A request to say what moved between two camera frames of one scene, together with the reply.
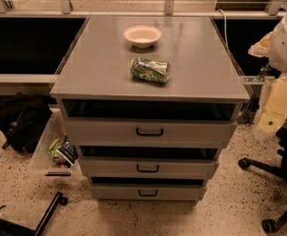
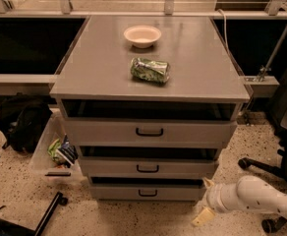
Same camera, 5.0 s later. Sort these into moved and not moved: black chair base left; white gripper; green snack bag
Moved: white gripper
Not moved: green snack bag; black chair base left
